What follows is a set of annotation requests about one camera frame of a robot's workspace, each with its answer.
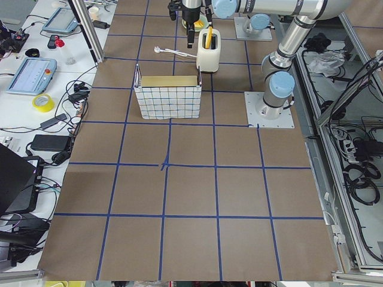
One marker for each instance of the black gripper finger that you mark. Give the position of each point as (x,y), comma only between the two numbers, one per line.
(190,35)

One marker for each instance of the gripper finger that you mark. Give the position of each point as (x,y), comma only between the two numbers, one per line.
(210,24)

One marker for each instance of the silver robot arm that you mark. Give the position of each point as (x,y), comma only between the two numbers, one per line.
(225,9)
(279,84)

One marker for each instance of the yellow bread slice in toaster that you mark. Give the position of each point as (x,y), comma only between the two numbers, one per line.
(208,38)

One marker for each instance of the white two-slot toaster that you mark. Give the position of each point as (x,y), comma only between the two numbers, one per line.
(208,60)

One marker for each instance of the light green plate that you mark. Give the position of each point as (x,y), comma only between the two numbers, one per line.
(204,19)

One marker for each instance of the yellow bread on plate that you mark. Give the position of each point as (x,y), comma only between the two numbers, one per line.
(198,25)

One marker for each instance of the grid pattern storage basket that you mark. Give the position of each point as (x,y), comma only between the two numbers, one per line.
(170,96)

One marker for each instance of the black power adapter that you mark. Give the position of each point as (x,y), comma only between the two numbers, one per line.
(100,24)

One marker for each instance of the white paper cup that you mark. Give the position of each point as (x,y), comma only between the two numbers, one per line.
(94,13)

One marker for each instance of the blue teach pendant far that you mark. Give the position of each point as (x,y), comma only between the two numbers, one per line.
(62,21)

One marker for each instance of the blue teach pendant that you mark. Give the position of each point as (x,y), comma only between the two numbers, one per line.
(33,76)
(62,21)

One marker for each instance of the black phone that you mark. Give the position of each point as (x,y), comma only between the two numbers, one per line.
(52,42)

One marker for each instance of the yellow tape roll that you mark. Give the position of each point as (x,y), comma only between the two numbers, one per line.
(43,103)

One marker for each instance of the blue teach pendant near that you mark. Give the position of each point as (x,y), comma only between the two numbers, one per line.
(33,76)

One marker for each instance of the large black power brick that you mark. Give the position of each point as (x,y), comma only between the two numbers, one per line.
(50,143)

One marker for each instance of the black laptop computer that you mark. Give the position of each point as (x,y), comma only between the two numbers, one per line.
(20,177)

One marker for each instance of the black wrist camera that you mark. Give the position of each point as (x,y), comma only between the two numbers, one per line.
(174,6)

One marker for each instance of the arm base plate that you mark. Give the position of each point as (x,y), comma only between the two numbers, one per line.
(256,28)
(260,115)

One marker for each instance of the aluminium frame post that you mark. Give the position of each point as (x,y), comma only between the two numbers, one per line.
(87,29)

